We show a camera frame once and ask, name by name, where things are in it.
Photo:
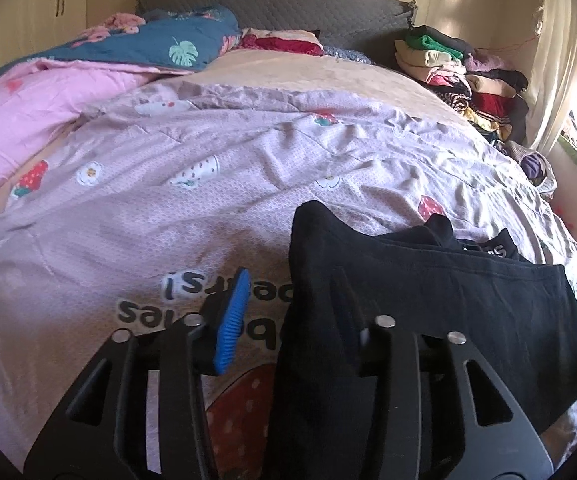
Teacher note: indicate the grey quilted headboard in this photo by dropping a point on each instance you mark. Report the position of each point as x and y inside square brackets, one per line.
[293, 5]

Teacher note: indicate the grey glittery pillow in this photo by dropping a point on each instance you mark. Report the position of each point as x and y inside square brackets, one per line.
[346, 55]

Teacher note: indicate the beige bed sheet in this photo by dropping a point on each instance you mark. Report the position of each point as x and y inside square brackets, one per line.
[348, 80]

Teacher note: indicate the pile of folded clothes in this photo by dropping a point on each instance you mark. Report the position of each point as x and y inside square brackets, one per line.
[448, 70]

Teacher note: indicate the pink blanket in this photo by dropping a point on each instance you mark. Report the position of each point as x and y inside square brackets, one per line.
[33, 100]

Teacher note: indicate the black shirt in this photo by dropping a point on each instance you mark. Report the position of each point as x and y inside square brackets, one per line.
[418, 280]

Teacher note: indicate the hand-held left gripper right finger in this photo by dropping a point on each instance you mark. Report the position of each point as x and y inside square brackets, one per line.
[398, 360]

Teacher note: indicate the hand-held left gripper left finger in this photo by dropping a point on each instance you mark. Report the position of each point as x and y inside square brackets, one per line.
[231, 325]

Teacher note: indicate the teal leaf-print blanket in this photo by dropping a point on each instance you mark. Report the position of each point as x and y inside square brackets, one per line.
[158, 45]

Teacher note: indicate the bag with purple clothes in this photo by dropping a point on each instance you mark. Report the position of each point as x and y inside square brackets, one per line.
[535, 167]

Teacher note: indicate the cream curtain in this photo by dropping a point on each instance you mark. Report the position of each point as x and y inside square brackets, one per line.
[558, 60]

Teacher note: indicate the lilac printed bed sheet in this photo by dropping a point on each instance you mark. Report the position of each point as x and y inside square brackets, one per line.
[168, 210]

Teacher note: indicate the small red cloth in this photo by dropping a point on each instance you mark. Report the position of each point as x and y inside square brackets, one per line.
[568, 215]

